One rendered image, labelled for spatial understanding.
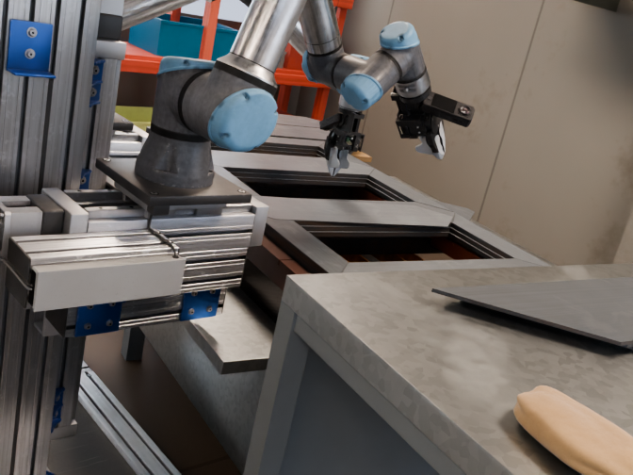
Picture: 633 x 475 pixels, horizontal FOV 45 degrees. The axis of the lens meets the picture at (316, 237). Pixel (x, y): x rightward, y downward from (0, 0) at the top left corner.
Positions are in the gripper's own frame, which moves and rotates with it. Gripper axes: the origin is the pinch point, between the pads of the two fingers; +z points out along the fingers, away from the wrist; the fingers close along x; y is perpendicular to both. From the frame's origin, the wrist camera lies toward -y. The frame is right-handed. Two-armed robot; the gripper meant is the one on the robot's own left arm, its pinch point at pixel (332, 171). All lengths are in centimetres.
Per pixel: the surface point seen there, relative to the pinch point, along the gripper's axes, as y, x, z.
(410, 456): 99, -39, 25
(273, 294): 9.5, -17.6, 36.3
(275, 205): 16.5, -27.6, 5.7
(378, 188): -9.8, 27.3, 7.9
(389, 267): 57, -18, 6
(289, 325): 103, -75, -7
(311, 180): -16.4, 4.5, 8.5
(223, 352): 60, -60, 23
